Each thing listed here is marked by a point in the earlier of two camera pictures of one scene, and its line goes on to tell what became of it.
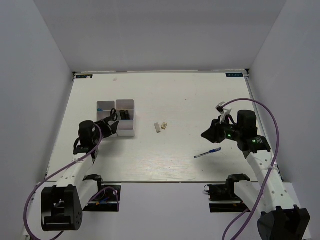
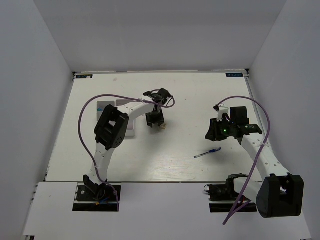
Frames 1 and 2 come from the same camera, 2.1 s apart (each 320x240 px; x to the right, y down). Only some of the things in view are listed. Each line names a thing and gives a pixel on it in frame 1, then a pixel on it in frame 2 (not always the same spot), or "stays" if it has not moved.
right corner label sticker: [234, 74] stays
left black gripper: [109, 130] → [160, 120]
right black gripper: [213, 133] stays
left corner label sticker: [84, 76] stays
